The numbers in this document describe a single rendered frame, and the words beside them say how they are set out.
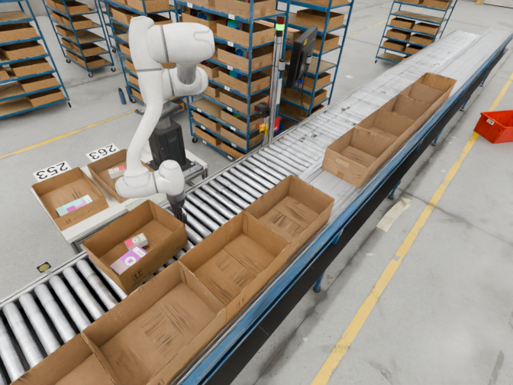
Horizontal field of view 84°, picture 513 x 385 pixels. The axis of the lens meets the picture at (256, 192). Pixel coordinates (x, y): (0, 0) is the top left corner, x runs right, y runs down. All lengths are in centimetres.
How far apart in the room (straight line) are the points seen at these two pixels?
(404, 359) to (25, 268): 289
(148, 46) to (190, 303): 103
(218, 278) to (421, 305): 176
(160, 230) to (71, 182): 78
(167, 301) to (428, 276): 217
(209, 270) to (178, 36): 98
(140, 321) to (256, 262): 55
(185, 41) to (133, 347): 117
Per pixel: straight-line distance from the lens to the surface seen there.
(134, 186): 134
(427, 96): 326
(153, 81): 126
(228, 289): 132
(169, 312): 131
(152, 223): 179
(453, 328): 270
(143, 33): 126
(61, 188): 224
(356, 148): 226
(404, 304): 260
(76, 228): 194
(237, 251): 143
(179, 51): 124
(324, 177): 192
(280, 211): 162
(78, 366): 135
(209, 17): 320
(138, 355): 128
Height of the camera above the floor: 206
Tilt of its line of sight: 43 degrees down
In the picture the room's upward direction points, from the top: 4 degrees clockwise
